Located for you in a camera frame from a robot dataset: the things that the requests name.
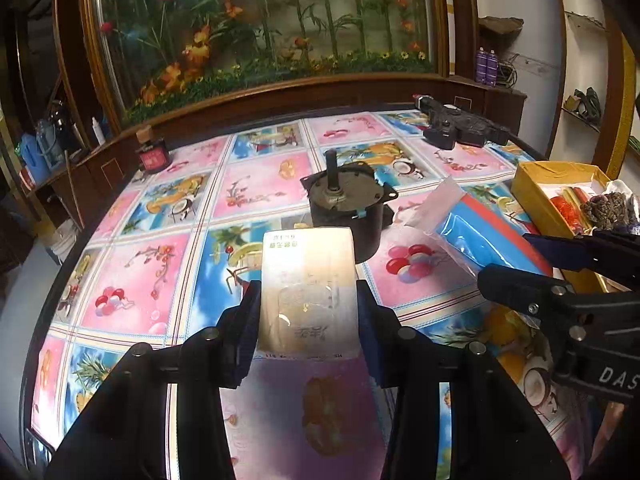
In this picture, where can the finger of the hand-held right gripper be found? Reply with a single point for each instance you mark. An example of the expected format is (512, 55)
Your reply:
(525, 287)
(550, 250)

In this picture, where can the dark wooden cabinet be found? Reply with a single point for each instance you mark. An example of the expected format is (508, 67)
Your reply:
(505, 107)

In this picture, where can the white bucket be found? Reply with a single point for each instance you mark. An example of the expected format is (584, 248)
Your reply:
(65, 240)

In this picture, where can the red ink bottle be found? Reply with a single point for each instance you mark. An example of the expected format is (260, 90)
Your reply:
(154, 157)

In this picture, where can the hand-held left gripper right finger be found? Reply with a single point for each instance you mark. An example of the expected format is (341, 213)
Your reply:
(372, 337)

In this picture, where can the artificial flower display case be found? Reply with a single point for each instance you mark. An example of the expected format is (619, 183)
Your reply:
(275, 25)

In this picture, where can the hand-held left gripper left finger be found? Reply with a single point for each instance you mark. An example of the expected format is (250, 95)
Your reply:
(245, 332)

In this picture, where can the yellow-edged white box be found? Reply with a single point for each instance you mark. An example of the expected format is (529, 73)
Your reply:
(540, 195)

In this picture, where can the blue and red sheet pack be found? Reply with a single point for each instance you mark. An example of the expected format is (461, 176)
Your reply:
(475, 230)

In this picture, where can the white tissue packet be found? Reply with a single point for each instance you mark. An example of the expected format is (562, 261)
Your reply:
(307, 290)

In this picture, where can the white squeeze bottle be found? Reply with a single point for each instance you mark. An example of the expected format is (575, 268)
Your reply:
(98, 132)

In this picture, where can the grey-brown knit cloth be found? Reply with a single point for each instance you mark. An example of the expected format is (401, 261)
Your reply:
(610, 207)

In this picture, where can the black electric motor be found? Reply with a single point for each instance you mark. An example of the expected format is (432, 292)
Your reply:
(345, 205)

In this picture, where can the purple spray can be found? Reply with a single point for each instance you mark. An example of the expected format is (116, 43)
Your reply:
(481, 67)
(492, 67)

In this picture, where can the blue plastic jug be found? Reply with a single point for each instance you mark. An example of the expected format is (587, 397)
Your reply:
(35, 155)

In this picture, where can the black plastic toy gun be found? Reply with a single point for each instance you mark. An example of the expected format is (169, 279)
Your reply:
(460, 122)

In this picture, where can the orange-red plastic bag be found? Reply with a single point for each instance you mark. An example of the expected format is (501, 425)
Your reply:
(561, 208)

